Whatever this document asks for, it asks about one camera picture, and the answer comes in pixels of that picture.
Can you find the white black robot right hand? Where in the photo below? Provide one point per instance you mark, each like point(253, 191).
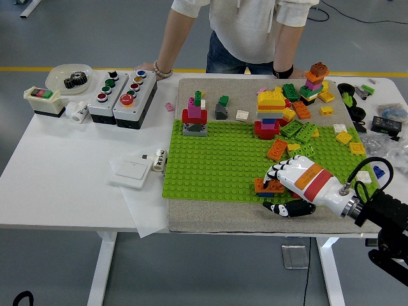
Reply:
point(312, 181)

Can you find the person's left hand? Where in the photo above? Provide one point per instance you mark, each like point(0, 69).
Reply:
point(298, 74)

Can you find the person's right hand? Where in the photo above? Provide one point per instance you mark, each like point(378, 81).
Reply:
point(146, 66)

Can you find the orange long brick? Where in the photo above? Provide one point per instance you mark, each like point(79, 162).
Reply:
point(259, 188)
point(301, 110)
point(276, 148)

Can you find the green studded baseplate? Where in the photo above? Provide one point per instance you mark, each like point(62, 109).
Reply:
point(207, 165)

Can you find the person's right forearm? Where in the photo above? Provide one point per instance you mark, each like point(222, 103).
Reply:
point(173, 38)

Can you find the person's left forearm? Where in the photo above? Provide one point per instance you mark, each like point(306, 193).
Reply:
point(288, 48)

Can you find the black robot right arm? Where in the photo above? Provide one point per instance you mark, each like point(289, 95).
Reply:
point(385, 207)

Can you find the black toy tyre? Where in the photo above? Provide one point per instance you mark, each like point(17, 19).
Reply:
point(340, 87)
point(353, 112)

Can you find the green toy plant piece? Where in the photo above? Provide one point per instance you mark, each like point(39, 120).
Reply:
point(349, 100)

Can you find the grey toy piece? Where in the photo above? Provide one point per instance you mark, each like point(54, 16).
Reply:
point(361, 92)

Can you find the black wristwatch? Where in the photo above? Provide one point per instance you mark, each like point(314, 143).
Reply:
point(282, 72)

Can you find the brick tower with brown top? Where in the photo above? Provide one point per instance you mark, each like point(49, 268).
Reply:
point(315, 83)

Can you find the dark green long brick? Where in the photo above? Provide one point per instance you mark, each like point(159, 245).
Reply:
point(290, 92)

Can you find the lime green long brick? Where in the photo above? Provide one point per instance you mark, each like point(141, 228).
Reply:
point(307, 150)
point(306, 132)

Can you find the yellow flat brick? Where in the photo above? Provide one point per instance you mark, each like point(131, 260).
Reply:
point(356, 148)
point(327, 96)

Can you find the small yellow brick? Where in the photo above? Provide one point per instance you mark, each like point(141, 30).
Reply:
point(327, 111)
point(293, 147)
point(315, 132)

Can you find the brick tower with yellow top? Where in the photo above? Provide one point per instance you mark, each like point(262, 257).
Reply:
point(269, 102)

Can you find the yellow square brick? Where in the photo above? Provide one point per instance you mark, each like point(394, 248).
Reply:
point(288, 113)
point(343, 136)

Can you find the grey emergency-stop control box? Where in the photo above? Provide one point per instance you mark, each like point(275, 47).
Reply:
point(134, 111)

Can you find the small pink brick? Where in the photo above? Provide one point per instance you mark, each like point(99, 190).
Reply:
point(170, 107)

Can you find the white square tile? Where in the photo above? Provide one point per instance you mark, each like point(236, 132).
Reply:
point(363, 177)
point(340, 127)
point(242, 115)

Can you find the grey four-button control box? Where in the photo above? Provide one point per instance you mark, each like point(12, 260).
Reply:
point(102, 110)

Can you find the brick tower with magenta middle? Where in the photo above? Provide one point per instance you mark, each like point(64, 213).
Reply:
point(194, 113)

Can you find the small blue piece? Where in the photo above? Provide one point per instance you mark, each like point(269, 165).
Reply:
point(379, 172)

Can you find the black metal gear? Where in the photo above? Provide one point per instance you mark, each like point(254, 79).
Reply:
point(76, 80)

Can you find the person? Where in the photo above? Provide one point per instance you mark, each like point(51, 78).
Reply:
point(242, 28)

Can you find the small lime green brick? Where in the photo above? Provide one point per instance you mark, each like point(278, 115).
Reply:
point(368, 89)

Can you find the small black part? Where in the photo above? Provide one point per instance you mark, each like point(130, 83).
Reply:
point(361, 126)

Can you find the metal floor socket plate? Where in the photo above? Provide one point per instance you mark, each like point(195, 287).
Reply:
point(294, 256)

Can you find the white pipe tee fitting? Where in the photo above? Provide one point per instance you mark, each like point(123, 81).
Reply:
point(76, 112)

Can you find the table height control panel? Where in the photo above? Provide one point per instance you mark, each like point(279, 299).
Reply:
point(371, 243)

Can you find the grey slope brick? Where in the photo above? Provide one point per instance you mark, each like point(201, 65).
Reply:
point(221, 112)

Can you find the clear plastic bags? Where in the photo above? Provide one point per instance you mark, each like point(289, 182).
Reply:
point(392, 150)

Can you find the white plastic bowl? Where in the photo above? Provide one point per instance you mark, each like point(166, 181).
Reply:
point(57, 78)

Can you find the black digital meter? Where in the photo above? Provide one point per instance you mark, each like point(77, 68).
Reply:
point(385, 125)

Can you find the white table leg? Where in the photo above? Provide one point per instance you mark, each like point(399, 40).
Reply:
point(102, 271)
point(331, 274)

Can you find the small white pipe fitting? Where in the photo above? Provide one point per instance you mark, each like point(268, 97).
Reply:
point(158, 160)

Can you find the grey-brown mat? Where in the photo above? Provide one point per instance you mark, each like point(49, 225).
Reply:
point(223, 218)

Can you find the plastic bag with blue parts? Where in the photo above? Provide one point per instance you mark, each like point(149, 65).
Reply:
point(392, 111)

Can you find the translucent paper sheet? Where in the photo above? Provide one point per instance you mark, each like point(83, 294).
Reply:
point(143, 210)

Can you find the white wall switch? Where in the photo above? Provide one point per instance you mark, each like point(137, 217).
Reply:
point(129, 172)

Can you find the beige red-green switch box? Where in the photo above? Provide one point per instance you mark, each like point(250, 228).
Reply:
point(44, 103)

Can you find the grey metal frame foot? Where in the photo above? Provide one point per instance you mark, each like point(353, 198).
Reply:
point(30, 9)

